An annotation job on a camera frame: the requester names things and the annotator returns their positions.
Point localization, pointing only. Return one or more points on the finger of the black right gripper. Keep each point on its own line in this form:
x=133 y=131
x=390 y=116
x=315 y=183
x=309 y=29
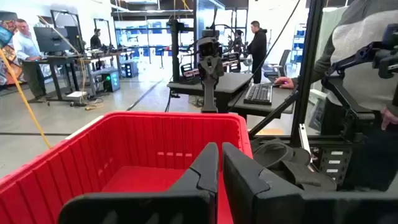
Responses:
x=213 y=96
x=206 y=96

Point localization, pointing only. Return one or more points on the black column stand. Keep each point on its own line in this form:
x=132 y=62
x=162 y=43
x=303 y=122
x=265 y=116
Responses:
x=175 y=56

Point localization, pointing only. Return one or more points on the grey office chair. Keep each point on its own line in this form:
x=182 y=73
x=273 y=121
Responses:
x=281 y=62

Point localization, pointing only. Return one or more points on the person's hand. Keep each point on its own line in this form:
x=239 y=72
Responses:
x=284 y=82
x=390 y=117

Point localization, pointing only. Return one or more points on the red plastic bin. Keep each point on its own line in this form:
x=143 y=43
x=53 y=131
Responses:
x=140 y=146

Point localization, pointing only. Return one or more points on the person's left hand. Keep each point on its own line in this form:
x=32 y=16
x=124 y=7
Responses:
x=390 y=117

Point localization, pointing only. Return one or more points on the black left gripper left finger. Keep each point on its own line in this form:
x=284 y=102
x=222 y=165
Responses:
x=186 y=205

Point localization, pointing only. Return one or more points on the black keyboard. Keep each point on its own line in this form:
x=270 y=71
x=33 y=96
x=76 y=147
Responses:
x=258 y=93

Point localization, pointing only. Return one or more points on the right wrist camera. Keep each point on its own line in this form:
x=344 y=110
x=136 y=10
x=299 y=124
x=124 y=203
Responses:
x=209 y=46

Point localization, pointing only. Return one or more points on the flat white box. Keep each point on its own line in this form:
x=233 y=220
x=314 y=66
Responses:
x=76 y=95

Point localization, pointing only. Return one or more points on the dark computer monitor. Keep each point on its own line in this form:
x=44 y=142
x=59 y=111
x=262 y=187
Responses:
x=51 y=39

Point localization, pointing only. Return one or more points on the black aluminium side frame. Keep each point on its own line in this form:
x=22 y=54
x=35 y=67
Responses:
x=306 y=77

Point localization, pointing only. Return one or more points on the silver metal bracket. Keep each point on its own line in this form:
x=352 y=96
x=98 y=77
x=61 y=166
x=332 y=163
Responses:
x=304 y=140

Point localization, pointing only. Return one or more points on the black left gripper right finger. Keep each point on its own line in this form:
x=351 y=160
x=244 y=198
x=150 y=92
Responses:
x=248 y=199

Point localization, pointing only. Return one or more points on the black standing desk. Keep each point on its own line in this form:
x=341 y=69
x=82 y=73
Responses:
x=62 y=57

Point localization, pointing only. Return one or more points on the shelf with blue bins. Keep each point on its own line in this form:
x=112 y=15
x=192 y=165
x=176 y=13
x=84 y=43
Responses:
x=155 y=31

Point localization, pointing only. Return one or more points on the colourful wall poster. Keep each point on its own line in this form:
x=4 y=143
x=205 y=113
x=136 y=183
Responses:
x=7 y=62

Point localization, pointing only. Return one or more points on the person's right hand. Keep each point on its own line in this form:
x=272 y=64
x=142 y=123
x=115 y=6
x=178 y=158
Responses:
x=284 y=82

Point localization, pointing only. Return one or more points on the small black box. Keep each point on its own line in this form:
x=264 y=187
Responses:
x=189 y=74

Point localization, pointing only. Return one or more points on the black computer tower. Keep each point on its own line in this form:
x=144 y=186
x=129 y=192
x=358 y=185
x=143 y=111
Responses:
x=130 y=69

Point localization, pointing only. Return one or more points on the lit computer tower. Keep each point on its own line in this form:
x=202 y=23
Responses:
x=111 y=81

